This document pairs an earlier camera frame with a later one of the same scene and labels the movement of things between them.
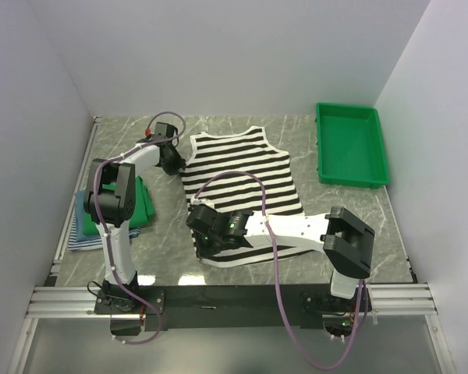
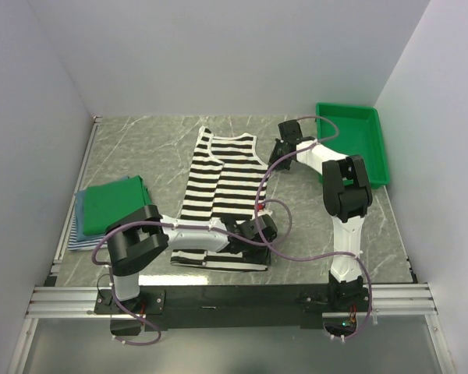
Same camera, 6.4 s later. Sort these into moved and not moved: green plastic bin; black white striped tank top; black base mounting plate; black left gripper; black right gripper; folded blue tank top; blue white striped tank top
Moved: black left gripper; black white striped tank top; black right gripper
Not moved: green plastic bin; blue white striped tank top; folded blue tank top; black base mounting plate
